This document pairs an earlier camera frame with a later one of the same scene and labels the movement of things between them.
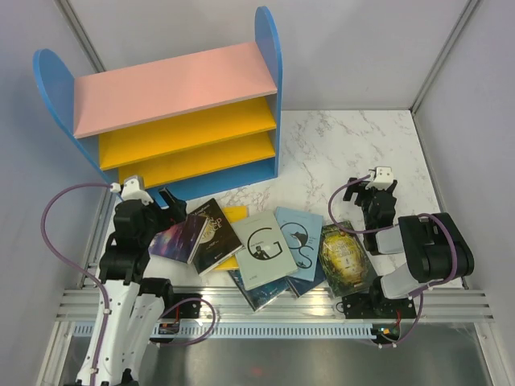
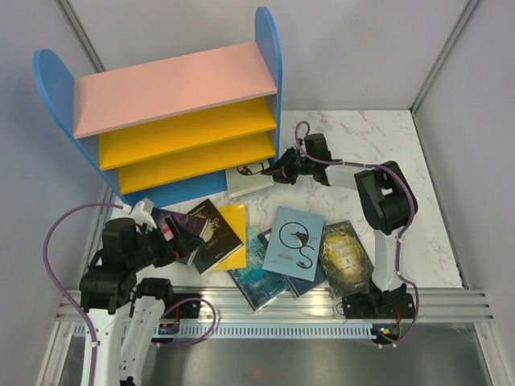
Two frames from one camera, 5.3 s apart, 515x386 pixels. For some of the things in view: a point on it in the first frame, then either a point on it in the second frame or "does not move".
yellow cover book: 232,213 does not move
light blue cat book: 302,233 does not move
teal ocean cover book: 258,297 does not move
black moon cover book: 220,240 does not move
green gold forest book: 343,261 does not move
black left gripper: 177,209 to 168,255
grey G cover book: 263,250 to 247,178
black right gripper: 356,187 to 284,164
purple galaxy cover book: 179,241 does not move
